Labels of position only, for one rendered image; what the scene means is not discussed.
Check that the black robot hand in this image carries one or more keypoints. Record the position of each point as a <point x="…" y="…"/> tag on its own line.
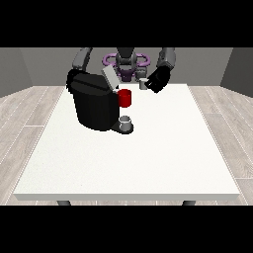
<point x="69" y="82"/>
<point x="160" y="79"/>

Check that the small grey coffee pod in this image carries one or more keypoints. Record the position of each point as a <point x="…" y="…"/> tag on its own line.
<point x="142" y="84"/>

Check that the black coffee machine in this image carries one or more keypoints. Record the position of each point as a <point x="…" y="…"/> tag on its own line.
<point x="95" y="105"/>

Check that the red pod holder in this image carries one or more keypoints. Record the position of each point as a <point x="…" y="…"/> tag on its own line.
<point x="124" y="98"/>

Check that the pale grey machine lid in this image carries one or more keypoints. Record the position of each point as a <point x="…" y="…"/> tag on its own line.
<point x="110" y="76"/>

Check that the grey robot trunk purple rings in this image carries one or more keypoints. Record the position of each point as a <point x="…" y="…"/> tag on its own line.
<point x="125" y="66"/>

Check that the small grey cup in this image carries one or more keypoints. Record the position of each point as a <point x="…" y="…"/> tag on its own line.
<point x="125" y="123"/>

